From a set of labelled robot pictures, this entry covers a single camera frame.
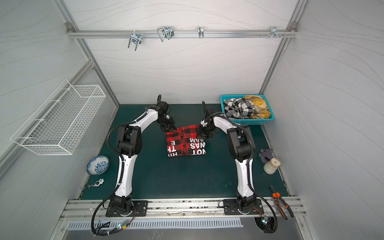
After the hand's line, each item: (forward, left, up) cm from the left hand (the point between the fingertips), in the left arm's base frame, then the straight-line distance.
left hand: (179, 127), depth 101 cm
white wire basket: (-20, +52, +27) cm, 62 cm away
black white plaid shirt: (+16, -43, +4) cm, 45 cm away
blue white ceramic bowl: (-27, +46, -4) cm, 54 cm away
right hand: (-5, -14, -1) cm, 15 cm away
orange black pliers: (-41, -55, -3) cm, 69 cm away
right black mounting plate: (-47, -30, -4) cm, 56 cm away
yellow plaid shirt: (+12, -57, +6) cm, 59 cm away
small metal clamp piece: (-38, +41, -3) cm, 56 cm away
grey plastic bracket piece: (-21, -53, +3) cm, 57 cm away
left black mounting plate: (-49, +15, -4) cm, 51 cm away
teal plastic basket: (+4, -48, +2) cm, 48 cm away
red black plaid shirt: (-12, -4, +1) cm, 13 cm away
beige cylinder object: (-28, -54, +3) cm, 61 cm away
